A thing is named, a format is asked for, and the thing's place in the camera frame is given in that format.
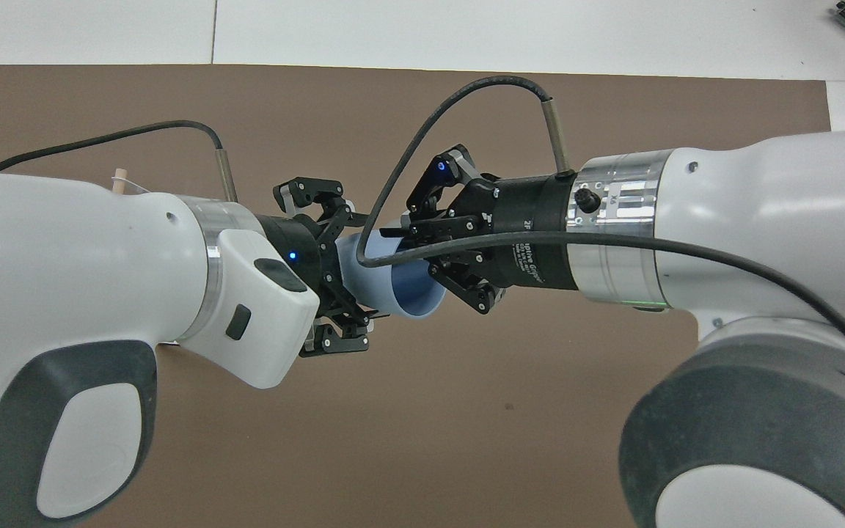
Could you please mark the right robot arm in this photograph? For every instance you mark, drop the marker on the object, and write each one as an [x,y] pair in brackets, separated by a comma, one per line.
[767,220]

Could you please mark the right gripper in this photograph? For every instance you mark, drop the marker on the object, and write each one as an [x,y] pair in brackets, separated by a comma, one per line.
[532,220]

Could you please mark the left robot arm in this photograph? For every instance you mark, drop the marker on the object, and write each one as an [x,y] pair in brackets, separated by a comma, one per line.
[63,257]

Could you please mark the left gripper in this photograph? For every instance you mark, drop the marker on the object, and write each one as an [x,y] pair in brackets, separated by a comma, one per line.
[290,238]

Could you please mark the light blue cup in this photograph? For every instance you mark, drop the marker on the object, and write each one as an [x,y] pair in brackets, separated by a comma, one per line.
[393,290]

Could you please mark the wooden cup holder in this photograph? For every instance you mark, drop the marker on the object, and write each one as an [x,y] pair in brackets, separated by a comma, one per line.
[121,183]

